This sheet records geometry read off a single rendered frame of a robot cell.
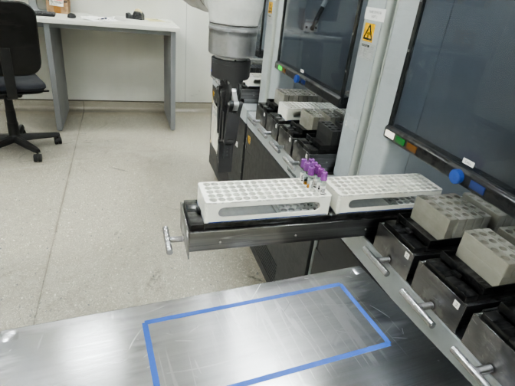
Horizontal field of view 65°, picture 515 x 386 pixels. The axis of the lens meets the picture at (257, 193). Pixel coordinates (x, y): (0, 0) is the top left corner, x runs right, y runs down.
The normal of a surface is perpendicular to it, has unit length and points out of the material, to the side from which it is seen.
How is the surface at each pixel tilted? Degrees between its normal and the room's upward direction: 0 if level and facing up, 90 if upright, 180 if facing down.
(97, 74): 90
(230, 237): 90
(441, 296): 90
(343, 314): 0
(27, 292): 0
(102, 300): 0
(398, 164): 90
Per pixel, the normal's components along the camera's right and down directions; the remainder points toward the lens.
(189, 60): 0.29, 0.47
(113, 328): 0.10, -0.88
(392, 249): -0.95, 0.05
